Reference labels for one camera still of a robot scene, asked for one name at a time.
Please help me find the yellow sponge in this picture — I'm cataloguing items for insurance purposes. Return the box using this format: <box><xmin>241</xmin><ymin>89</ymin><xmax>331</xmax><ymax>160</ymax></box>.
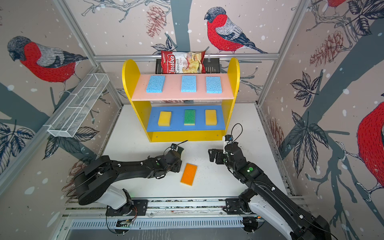
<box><xmin>205</xmin><ymin>110</ymin><xmax>218</xmax><ymax>126</ymax></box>
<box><xmin>158</xmin><ymin>111</ymin><xmax>172</xmax><ymax>127</ymax></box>

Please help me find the green sponge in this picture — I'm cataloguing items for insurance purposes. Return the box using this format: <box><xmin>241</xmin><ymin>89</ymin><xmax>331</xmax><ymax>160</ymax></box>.
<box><xmin>184</xmin><ymin>110</ymin><xmax>196</xmax><ymax>126</ymax></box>

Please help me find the light blue sponge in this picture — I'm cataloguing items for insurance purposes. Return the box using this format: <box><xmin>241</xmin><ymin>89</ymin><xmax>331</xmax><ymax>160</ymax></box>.
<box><xmin>181</xmin><ymin>76</ymin><xmax>197</xmax><ymax>93</ymax></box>
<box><xmin>146</xmin><ymin>75</ymin><xmax>166</xmax><ymax>93</ymax></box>
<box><xmin>206</xmin><ymin>77</ymin><xmax>222</xmax><ymax>94</ymax></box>

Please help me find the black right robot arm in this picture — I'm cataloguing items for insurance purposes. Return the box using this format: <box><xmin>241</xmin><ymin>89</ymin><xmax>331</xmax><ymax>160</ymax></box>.
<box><xmin>208</xmin><ymin>142</ymin><xmax>332</xmax><ymax>240</ymax></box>

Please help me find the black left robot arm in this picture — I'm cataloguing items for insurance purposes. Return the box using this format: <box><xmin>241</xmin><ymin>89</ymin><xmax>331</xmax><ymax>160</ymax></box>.
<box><xmin>74</xmin><ymin>145</ymin><xmax>184</xmax><ymax>214</ymax></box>

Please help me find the yellow shelf unit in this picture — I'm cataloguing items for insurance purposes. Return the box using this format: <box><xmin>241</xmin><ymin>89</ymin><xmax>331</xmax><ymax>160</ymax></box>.
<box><xmin>122</xmin><ymin>58</ymin><xmax>240</xmax><ymax>143</ymax></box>

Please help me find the pink upper shelf board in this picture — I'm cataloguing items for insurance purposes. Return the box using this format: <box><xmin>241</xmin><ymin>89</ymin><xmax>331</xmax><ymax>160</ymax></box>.
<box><xmin>131</xmin><ymin>74</ymin><xmax>234</xmax><ymax>101</ymax></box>

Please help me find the orange sponge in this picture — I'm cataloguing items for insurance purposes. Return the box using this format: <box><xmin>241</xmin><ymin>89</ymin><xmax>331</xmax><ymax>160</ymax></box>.
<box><xmin>181</xmin><ymin>164</ymin><xmax>198</xmax><ymax>186</ymax></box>

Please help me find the red cassava chips bag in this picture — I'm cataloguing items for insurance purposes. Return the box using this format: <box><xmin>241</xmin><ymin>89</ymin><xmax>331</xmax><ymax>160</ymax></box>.
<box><xmin>161</xmin><ymin>51</ymin><xmax>206</xmax><ymax>74</ymax></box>

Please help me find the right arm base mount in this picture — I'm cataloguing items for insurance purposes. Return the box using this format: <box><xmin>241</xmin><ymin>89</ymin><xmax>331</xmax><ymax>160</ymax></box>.
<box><xmin>223</xmin><ymin>189</ymin><xmax>258</xmax><ymax>215</ymax></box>

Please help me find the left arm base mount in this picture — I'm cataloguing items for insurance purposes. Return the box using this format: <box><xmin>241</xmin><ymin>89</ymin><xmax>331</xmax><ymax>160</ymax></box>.
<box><xmin>106</xmin><ymin>191</ymin><xmax>149</xmax><ymax>217</ymax></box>

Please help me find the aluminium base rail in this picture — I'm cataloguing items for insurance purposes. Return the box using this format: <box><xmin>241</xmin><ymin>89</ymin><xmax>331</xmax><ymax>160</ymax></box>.
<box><xmin>58</xmin><ymin>197</ymin><xmax>293</xmax><ymax>234</ymax></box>

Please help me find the white mesh wall tray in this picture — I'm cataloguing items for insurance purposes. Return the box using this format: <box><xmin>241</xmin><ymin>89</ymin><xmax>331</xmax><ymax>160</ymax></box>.
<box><xmin>48</xmin><ymin>73</ymin><xmax>110</xmax><ymax>138</ymax></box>

